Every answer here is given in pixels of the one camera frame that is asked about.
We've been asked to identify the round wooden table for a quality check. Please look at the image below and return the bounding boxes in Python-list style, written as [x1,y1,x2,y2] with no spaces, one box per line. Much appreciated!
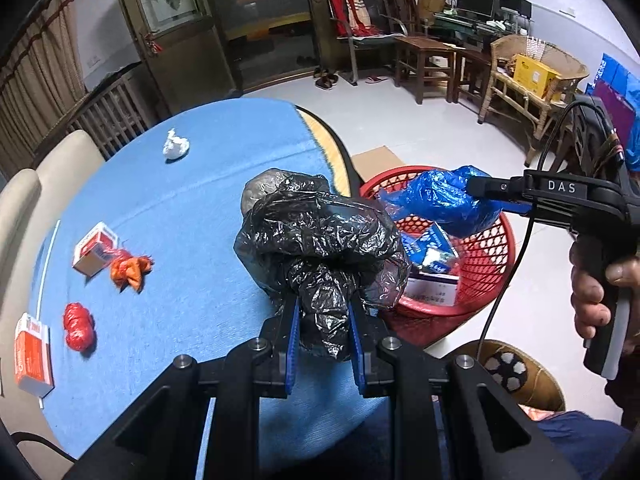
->
[297,106,366,196]

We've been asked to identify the pair of dark shoes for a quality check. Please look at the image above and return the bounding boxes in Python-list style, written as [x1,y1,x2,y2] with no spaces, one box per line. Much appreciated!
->
[314,67,340,92]

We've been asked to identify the dark wooden chair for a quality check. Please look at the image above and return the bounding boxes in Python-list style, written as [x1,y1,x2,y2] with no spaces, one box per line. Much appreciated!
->
[380,0,426,36]

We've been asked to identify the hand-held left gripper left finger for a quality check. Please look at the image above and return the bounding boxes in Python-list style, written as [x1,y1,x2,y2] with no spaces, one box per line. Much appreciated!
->
[65,292,303,480]

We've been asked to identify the metal frame chair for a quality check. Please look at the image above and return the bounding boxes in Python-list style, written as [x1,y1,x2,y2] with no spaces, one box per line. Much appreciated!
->
[327,0,416,86]

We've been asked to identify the black plastic bag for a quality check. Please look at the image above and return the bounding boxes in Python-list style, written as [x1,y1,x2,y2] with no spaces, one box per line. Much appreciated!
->
[234,167,412,362]

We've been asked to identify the blue and white toothpaste box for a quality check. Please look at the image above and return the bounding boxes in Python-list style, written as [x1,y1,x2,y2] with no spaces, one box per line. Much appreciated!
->
[400,222,461,276]

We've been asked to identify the flat cardboard sheet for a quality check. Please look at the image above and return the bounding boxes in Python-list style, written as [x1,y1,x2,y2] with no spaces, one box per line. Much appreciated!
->
[350,146,408,193]

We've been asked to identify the glass computer desk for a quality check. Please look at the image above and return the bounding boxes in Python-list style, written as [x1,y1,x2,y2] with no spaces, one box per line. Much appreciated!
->
[430,10,531,53]

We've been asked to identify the wicker chair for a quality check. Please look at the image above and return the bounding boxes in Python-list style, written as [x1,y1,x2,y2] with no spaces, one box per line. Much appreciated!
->
[477,35,591,141]

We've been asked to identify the wooden door with red tassel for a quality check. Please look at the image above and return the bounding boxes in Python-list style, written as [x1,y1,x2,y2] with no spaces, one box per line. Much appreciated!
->
[110,0,241,113]

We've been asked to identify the crumpled white tissue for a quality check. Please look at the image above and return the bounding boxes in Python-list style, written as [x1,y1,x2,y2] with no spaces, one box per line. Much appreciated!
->
[163,129,191,161]

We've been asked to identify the orange and white box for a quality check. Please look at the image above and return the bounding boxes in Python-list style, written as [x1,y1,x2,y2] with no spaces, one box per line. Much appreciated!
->
[14,312,55,397]

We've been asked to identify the blue plastic bag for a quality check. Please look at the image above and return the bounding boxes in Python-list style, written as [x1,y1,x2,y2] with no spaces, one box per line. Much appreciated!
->
[377,165,503,237]

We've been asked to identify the computer monitor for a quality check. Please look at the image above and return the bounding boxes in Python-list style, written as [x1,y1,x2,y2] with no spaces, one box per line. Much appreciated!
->
[456,0,498,18]

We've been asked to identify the thin white stick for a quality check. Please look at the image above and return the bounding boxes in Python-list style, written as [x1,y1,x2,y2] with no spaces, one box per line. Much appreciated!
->
[37,220,62,311]

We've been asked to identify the orange plastic bag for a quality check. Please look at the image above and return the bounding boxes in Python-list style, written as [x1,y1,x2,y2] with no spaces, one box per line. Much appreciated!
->
[110,255,155,293]

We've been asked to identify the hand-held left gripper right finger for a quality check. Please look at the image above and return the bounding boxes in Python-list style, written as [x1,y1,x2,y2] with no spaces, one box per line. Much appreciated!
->
[347,300,581,480]

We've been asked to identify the red plastic basket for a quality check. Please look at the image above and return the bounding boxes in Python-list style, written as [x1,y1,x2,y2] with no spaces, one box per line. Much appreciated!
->
[359,165,517,348]

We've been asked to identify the beige curtains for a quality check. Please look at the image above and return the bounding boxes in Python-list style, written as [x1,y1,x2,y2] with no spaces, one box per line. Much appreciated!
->
[0,0,86,166]

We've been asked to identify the long white carton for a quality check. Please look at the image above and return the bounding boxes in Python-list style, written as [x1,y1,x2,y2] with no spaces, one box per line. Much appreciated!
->
[402,267,460,307]

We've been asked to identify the red and white medicine box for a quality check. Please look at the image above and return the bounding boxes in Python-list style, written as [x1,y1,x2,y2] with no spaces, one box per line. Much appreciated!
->
[72,221,121,277]

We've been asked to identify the beige leather sofa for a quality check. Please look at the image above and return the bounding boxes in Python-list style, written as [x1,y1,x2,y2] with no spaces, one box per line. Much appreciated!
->
[0,130,106,281]

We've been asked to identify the purple bag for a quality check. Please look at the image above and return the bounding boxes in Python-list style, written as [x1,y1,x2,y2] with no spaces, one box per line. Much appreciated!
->
[592,80,637,148]

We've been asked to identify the yellow cardboard box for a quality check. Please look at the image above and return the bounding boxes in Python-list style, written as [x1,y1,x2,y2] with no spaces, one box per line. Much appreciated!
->
[512,54,565,101]

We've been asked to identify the person's leg in jeans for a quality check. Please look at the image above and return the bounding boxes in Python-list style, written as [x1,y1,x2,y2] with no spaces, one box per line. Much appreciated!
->
[537,410,631,480]

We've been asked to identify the red and beige cloth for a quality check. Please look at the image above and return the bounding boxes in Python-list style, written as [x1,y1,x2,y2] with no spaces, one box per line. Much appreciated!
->
[327,0,373,41]

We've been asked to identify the dark wooden stool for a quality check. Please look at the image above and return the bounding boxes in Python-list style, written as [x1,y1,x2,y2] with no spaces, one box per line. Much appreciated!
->
[394,35,457,105]

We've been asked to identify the soccer print cushion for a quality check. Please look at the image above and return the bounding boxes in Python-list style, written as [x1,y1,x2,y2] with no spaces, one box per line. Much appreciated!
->
[465,340,568,413]

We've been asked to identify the brown cardboard box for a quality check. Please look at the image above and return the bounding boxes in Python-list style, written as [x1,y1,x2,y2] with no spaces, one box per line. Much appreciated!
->
[416,0,447,21]

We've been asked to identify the red plastic bag ball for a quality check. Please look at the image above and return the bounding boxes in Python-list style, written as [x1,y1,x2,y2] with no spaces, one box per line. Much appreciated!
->
[62,302,96,352]

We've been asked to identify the person's right hand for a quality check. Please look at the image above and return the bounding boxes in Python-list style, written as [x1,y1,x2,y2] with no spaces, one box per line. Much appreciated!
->
[570,247,640,343]

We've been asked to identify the wooden crib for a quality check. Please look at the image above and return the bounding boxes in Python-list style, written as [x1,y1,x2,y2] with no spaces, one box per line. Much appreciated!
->
[65,62,171,161]

